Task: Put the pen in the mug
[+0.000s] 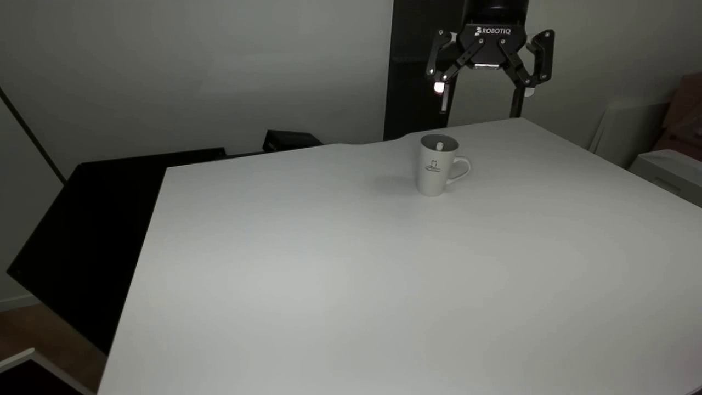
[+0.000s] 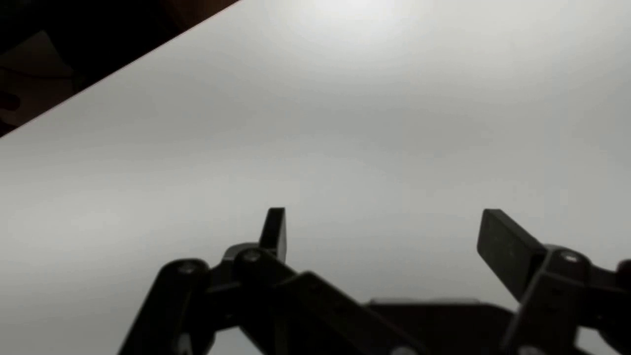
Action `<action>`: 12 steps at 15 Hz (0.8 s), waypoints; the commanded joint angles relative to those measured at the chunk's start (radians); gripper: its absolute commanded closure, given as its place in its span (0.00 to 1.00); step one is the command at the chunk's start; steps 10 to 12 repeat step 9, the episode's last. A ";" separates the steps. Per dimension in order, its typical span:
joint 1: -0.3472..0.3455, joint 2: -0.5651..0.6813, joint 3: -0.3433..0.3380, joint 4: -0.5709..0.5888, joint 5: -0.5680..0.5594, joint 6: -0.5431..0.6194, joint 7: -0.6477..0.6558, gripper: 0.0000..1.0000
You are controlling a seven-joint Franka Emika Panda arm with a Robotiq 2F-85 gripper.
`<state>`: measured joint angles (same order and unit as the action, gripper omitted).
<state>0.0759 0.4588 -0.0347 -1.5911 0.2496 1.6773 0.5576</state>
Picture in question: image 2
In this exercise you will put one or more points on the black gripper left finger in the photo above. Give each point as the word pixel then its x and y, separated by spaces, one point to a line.
pixel 264 303

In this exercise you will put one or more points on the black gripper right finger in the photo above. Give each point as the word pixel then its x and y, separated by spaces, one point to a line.
pixel 559 297

